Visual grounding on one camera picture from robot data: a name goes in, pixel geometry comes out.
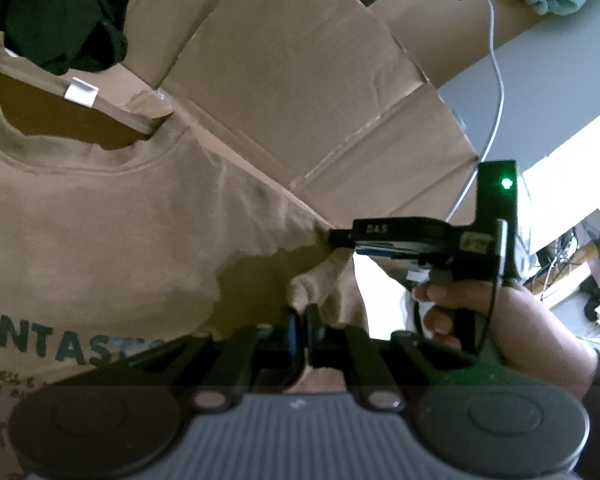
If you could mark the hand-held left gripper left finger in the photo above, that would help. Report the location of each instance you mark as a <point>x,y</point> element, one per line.
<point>292,332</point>

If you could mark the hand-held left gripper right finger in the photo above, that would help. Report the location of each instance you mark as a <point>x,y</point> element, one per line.
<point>312,330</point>

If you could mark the brown printed t-shirt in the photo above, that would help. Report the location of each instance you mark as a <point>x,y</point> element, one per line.
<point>105,235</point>

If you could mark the crumpled black garment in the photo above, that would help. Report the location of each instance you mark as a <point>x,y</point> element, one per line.
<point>45,10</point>

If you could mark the flattened cardboard box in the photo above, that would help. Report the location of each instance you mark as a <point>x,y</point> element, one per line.
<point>305,85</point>

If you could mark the person's right hand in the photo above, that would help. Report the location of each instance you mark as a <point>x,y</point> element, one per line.
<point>530,330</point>

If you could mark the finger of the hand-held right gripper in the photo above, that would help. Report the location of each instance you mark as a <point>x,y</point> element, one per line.
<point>341,238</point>

